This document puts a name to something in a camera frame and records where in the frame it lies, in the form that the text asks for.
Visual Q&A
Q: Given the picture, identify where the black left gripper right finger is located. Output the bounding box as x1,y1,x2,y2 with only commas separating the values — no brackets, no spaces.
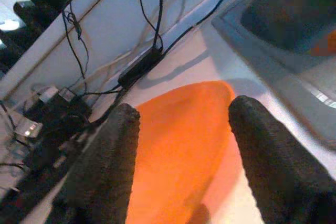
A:
227,95,336,224

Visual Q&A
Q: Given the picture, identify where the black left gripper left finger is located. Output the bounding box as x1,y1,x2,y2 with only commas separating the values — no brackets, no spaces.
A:
52,102,142,224

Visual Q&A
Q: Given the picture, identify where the orange plastic plate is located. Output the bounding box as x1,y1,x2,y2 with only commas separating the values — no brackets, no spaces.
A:
125,80,236,224

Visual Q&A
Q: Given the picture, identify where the orange plastic bowl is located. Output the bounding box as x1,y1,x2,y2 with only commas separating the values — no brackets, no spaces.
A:
308,29,336,57

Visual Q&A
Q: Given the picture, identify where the black power strip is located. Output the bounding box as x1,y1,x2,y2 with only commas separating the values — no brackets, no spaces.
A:
22,87,94,133

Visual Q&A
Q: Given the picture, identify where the black power adapter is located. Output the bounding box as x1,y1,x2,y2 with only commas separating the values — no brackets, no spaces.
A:
117,46,164,89

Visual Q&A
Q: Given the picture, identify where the stainless steel sink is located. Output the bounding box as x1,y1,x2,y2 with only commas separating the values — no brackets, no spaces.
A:
211,0,336,153

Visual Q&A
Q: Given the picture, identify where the thick black wall cable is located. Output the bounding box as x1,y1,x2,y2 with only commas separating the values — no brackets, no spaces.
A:
153,0,165,51

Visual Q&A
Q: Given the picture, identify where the black adapter cable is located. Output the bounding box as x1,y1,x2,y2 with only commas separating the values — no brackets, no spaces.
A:
160,0,263,57

